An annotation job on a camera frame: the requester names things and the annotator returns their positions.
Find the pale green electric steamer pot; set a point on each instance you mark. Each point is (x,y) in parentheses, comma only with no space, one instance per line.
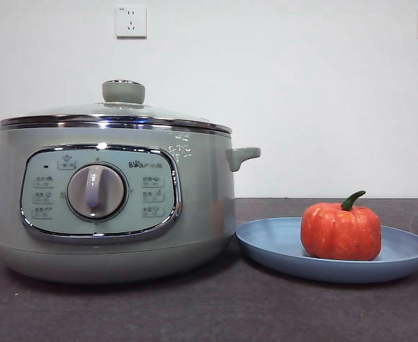
(208,192)

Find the glass lid with round knob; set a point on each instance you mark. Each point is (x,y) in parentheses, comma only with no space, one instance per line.
(123,93)

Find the blue plate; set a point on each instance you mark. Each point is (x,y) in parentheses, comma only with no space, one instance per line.
(265,242)

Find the small orange pumpkin green stem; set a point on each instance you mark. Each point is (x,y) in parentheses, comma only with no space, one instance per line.
(340,231)

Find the white wall socket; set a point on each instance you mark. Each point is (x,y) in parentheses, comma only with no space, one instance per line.
(131,21)

